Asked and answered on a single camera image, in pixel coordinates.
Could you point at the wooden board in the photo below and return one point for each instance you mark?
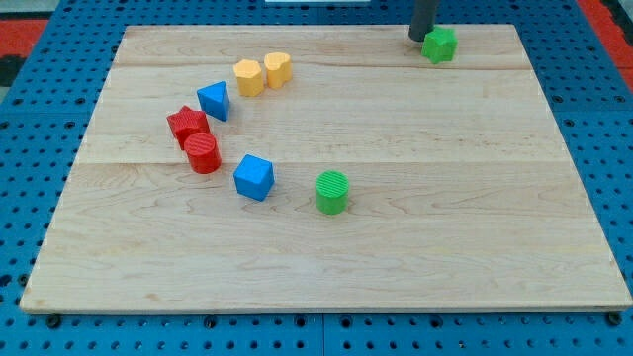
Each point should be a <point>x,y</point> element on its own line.
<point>462,194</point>

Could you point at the blue triangle block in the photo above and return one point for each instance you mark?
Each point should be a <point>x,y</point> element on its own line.
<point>214,100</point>

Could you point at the green star block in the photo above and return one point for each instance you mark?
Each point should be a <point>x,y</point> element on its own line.
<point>439,45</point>

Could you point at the green cylinder block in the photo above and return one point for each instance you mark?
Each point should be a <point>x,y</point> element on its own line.
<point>332,188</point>

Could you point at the yellow heart block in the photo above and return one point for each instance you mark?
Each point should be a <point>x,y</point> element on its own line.
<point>279,69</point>

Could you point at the yellow hexagon block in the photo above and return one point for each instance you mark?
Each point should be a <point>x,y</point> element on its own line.
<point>249,78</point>

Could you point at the red star block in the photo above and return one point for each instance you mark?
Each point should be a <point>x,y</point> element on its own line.
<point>186,122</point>

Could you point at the blue cube block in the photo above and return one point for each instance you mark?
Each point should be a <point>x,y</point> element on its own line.
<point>254,177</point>

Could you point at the red cylinder block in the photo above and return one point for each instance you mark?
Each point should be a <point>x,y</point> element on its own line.
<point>203,152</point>

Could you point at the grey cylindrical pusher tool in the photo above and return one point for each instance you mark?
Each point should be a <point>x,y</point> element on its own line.
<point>422,19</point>

